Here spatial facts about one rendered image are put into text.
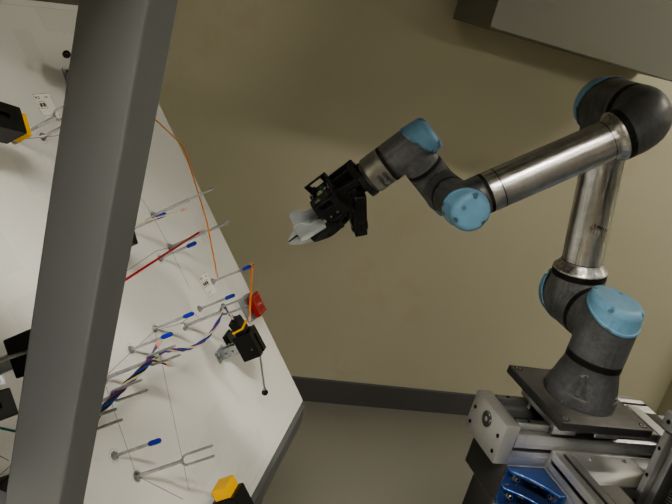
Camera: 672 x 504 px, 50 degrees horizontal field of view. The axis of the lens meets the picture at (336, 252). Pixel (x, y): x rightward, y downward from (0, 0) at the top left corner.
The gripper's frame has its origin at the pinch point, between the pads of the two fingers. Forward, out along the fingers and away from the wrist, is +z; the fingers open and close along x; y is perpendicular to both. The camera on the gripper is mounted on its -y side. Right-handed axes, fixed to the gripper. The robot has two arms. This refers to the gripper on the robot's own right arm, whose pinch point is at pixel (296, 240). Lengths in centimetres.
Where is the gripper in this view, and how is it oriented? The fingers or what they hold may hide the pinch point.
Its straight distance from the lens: 149.5
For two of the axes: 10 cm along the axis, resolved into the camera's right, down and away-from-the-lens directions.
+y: -5.5, -4.5, -7.0
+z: -7.8, 5.7, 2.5
